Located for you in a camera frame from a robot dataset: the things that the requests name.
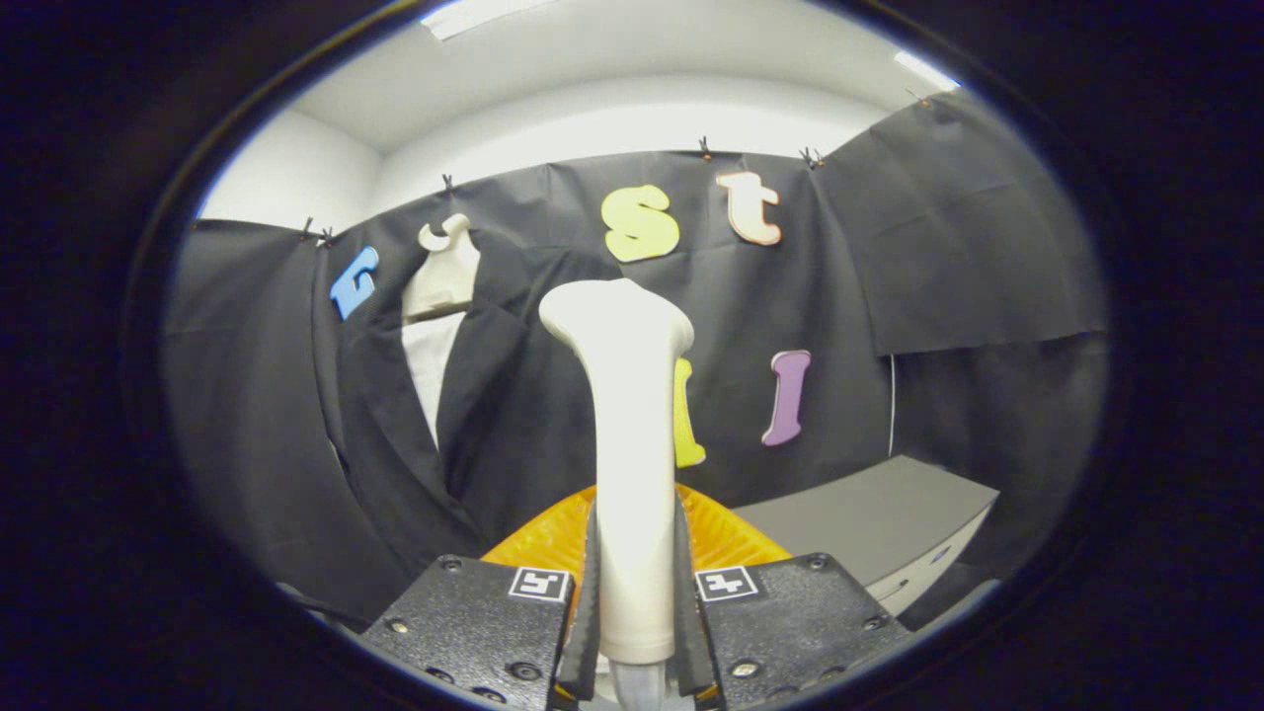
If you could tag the black jacket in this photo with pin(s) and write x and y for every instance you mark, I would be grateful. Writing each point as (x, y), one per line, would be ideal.
(513, 415)

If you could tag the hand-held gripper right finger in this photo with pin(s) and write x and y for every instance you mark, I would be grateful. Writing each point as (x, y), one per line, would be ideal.
(685, 602)

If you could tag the ceiling light panel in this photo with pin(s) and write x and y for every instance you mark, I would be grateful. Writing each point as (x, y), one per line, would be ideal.
(474, 15)
(923, 69)

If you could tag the white garment steamer head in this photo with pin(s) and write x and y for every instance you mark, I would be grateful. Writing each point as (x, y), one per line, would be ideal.
(632, 444)

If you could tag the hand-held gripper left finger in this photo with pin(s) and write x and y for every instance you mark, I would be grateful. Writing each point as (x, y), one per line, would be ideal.
(588, 602)

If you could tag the grey cabinet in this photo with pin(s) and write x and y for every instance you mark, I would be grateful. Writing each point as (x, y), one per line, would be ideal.
(869, 513)

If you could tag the black backdrop cloth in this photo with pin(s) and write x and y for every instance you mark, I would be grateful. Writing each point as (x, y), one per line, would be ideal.
(948, 227)

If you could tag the row of small backdrop clips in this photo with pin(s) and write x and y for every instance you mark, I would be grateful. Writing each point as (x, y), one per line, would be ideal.
(704, 149)

